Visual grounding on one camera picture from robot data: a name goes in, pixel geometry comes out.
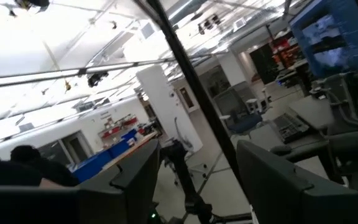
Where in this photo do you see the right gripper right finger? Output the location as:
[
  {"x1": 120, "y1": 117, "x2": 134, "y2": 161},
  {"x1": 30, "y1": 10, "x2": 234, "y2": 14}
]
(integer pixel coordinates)
[{"x1": 236, "y1": 139, "x2": 358, "y2": 224}]

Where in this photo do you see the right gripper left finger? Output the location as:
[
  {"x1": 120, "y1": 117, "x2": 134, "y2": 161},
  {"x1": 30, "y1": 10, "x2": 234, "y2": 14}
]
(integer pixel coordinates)
[{"x1": 76, "y1": 138, "x2": 162, "y2": 224}]

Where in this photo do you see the blue office chair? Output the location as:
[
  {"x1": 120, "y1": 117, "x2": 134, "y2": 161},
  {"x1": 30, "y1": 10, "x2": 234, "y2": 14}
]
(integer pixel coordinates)
[{"x1": 218, "y1": 88, "x2": 264, "y2": 139}]

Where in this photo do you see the grey desk top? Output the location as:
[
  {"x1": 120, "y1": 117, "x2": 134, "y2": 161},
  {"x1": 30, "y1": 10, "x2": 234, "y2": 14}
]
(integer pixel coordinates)
[{"x1": 250, "y1": 94, "x2": 337, "y2": 156}]

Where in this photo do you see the grey office chair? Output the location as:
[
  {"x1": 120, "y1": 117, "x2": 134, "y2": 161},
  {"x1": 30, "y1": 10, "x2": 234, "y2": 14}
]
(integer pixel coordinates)
[{"x1": 308, "y1": 70, "x2": 358, "y2": 191}]

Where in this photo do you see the wooden background table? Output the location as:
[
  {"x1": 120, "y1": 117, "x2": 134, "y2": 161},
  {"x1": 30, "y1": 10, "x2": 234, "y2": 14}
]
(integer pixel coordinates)
[{"x1": 101, "y1": 131, "x2": 158, "y2": 171}]

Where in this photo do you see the blue storage bin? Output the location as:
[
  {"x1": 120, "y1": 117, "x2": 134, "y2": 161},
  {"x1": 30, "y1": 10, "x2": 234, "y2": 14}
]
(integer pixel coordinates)
[
  {"x1": 70, "y1": 148, "x2": 114, "y2": 184},
  {"x1": 106, "y1": 128, "x2": 139, "y2": 159}
]

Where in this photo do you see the black computer mouse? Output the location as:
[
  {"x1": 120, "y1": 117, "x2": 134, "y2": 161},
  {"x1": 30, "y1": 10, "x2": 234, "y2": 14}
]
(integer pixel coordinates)
[{"x1": 268, "y1": 144, "x2": 293, "y2": 157}]

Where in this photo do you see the shelf with red bins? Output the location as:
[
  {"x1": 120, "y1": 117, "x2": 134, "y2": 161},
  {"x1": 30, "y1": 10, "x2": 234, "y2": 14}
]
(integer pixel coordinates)
[{"x1": 99, "y1": 113, "x2": 140, "y2": 140}]

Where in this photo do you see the black keyboard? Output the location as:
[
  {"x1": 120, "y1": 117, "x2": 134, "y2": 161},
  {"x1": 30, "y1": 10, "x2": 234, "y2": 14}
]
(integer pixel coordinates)
[{"x1": 272, "y1": 112, "x2": 311, "y2": 144}]

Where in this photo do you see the white square pillar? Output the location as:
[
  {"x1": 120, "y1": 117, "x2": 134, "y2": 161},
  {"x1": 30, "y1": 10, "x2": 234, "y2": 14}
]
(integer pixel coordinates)
[{"x1": 135, "y1": 64, "x2": 204, "y2": 153}]

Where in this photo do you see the person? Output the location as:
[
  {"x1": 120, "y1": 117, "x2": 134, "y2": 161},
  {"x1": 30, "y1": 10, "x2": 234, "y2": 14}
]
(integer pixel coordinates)
[{"x1": 0, "y1": 144, "x2": 81, "y2": 189}]

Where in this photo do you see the long ceiling light bar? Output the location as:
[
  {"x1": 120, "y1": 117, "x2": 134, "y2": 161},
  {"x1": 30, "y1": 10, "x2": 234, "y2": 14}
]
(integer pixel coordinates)
[{"x1": 0, "y1": 58, "x2": 180, "y2": 91}]

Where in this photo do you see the computer monitor blue screen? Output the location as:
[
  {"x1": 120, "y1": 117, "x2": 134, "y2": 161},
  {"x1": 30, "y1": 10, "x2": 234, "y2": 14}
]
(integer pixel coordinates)
[{"x1": 288, "y1": 0, "x2": 358, "y2": 79}]

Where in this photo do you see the black ceiling camera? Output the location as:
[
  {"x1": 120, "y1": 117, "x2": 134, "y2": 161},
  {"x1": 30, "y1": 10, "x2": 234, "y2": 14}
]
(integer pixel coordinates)
[{"x1": 86, "y1": 71, "x2": 110, "y2": 88}]

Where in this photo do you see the black aluminium frame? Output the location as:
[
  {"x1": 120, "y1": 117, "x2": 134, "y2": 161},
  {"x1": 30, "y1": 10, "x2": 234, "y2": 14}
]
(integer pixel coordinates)
[{"x1": 134, "y1": 0, "x2": 254, "y2": 223}]

